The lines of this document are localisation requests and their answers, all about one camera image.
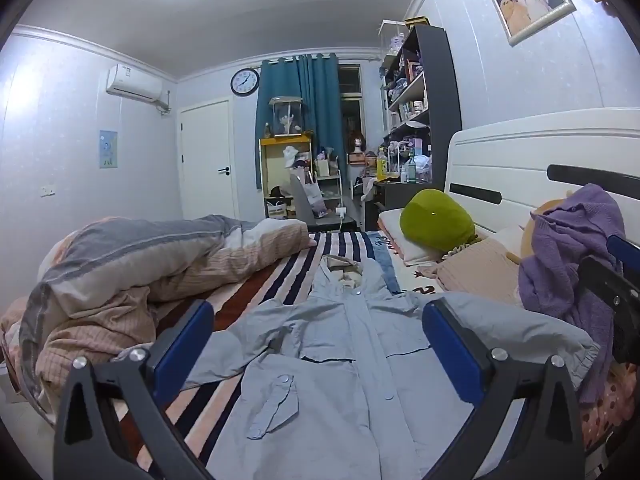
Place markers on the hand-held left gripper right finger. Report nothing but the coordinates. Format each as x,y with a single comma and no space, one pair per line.
450,352

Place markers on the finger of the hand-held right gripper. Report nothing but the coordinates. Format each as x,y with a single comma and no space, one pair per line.
625,247
607,285

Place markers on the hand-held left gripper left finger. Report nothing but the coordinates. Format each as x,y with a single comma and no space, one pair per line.
182,352

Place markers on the light grey-blue jacket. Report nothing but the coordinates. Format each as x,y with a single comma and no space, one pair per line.
350,385

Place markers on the purple knit sweater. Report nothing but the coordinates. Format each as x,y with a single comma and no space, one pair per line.
570,240

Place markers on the pink and grey quilt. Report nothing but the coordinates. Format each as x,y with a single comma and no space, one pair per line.
125,270

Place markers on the striped bed sheet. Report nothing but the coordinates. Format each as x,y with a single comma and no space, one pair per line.
280,280

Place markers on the pink dotted cloth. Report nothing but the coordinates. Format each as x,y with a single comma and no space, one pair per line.
607,410

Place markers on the green plush pillow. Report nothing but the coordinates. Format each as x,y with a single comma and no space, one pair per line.
437,220

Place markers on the white pillow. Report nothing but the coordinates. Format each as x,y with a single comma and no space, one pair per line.
395,230

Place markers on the white bed headboard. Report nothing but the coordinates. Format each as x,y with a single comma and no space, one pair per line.
525,145

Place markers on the dark desk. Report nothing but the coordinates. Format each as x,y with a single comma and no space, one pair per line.
385,197

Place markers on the green glass bottle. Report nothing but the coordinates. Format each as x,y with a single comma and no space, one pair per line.
411,170

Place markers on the white door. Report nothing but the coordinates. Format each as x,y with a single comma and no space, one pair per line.
205,160

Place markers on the yellow drink bottle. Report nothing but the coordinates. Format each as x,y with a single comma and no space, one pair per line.
382,166

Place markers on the white paper bag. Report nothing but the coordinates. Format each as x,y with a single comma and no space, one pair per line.
314,200

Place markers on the yellow framed cabinet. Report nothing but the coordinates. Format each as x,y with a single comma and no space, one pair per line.
272,170

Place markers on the white trolley cart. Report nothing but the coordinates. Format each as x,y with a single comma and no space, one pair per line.
330,185

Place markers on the dark tall bookshelf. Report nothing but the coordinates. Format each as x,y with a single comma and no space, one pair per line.
440,110

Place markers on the wig on mannequin head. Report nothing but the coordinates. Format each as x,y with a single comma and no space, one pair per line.
356,140

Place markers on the glass display case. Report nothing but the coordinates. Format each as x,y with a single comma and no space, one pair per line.
286,116

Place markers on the window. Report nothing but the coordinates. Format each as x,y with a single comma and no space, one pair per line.
352,110

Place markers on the framed portrait photo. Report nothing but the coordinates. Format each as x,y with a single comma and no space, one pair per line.
530,0

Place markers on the white air conditioner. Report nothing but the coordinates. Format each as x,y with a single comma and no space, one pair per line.
132,82

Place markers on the teal curtain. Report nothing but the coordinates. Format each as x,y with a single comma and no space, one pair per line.
315,95

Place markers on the clear acrylic box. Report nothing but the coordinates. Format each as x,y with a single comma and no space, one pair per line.
395,37

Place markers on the small blue wall poster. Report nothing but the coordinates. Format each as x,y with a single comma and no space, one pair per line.
108,149

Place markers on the round wall clock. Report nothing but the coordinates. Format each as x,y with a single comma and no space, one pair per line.
244,82

